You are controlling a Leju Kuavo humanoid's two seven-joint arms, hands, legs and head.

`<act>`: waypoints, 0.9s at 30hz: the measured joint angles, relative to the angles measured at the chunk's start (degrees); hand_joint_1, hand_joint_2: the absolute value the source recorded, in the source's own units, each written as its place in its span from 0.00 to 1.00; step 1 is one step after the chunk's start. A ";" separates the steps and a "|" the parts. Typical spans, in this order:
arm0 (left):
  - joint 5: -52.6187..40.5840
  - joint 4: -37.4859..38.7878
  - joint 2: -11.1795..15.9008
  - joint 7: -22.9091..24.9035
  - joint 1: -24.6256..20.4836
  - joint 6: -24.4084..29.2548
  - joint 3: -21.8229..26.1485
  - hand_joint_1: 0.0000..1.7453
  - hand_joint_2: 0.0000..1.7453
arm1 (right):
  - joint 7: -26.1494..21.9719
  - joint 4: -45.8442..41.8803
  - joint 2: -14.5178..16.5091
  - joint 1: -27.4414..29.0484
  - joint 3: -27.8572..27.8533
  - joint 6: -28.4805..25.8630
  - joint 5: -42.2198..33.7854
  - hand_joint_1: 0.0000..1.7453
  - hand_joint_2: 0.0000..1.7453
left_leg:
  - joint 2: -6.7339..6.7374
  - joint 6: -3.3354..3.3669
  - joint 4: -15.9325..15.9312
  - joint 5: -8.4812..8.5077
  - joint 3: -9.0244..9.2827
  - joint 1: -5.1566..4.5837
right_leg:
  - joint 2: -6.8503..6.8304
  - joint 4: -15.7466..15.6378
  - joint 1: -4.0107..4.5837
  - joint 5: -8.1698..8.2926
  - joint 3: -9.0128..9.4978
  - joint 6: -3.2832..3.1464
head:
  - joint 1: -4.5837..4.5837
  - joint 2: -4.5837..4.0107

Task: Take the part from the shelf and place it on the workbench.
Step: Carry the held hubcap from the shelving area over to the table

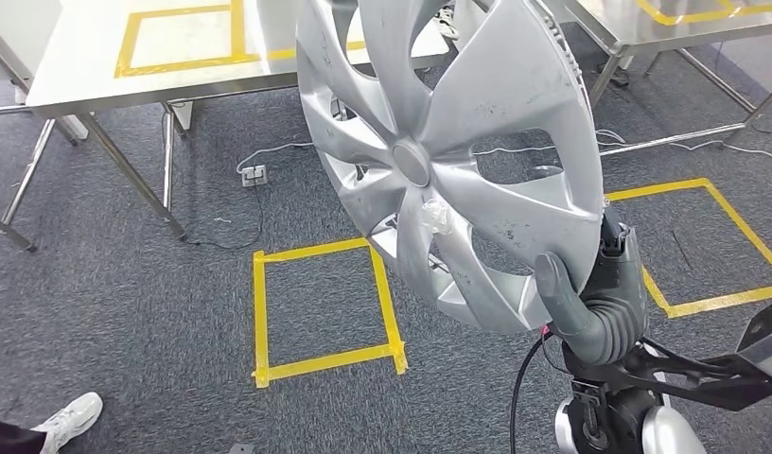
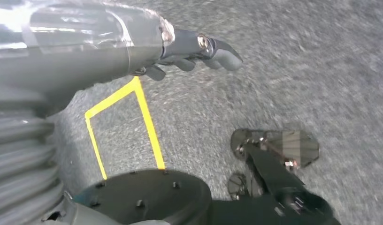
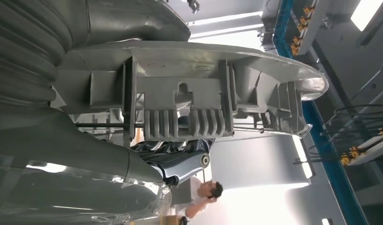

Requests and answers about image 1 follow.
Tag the grey floor power socket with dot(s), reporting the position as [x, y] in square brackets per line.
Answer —
[254, 175]

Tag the silver plastic wheel hubcap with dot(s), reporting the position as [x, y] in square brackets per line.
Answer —
[499, 81]

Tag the yellow table tape outline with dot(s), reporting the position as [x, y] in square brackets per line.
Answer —
[687, 15]

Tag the yellow workbench tape outline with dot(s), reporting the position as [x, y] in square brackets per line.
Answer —
[173, 62]

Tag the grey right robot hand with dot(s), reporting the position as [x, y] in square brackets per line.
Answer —
[618, 313]

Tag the person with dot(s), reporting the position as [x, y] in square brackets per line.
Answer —
[72, 420]
[447, 25]

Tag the yellow floor tape square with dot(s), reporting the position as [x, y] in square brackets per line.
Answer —
[705, 305]
[329, 362]

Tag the steel workbench table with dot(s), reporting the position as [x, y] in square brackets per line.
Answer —
[79, 69]

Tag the white partition panel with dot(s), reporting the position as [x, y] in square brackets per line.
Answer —
[16, 31]

